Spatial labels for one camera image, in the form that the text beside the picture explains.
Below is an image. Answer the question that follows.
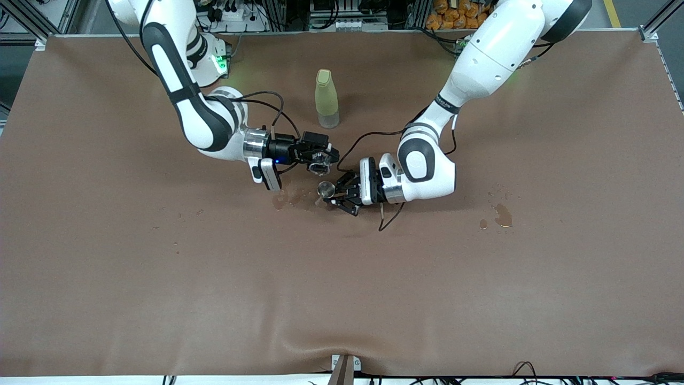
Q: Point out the white power strip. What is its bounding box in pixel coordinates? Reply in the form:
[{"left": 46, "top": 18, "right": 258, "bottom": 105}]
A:
[{"left": 209, "top": 4, "right": 253, "bottom": 22}]

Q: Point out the orange snack bag pile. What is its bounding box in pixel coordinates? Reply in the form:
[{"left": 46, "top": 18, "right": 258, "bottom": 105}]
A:
[{"left": 426, "top": 0, "right": 489, "bottom": 30}]

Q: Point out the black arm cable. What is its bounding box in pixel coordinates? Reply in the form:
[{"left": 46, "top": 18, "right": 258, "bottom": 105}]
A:
[
  {"left": 107, "top": 0, "right": 301, "bottom": 174},
  {"left": 337, "top": 104, "right": 460, "bottom": 233}
]

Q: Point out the grey bracket with post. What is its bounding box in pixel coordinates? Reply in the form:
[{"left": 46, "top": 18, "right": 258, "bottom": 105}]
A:
[{"left": 327, "top": 354, "right": 362, "bottom": 385}]

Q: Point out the steel double jigger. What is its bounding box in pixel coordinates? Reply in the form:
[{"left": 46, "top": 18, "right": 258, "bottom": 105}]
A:
[{"left": 315, "top": 181, "right": 337, "bottom": 206}]

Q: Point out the aluminium frame profile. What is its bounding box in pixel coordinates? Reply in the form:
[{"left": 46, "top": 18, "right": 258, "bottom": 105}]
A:
[
  {"left": 639, "top": 0, "right": 684, "bottom": 43},
  {"left": 0, "top": 0, "right": 81, "bottom": 51}
]

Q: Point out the brown table mat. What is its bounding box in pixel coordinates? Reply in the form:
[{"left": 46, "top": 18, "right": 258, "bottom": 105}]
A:
[{"left": 0, "top": 29, "right": 684, "bottom": 378}]

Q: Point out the yellow-green frosted bottle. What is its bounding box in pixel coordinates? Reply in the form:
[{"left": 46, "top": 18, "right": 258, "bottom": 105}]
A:
[{"left": 315, "top": 68, "right": 340, "bottom": 129}]

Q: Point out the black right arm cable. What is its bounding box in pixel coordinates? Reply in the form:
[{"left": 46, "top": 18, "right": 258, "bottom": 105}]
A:
[{"left": 107, "top": 0, "right": 301, "bottom": 174}]

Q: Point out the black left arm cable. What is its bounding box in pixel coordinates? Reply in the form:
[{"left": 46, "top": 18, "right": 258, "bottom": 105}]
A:
[{"left": 337, "top": 104, "right": 460, "bottom": 233}]

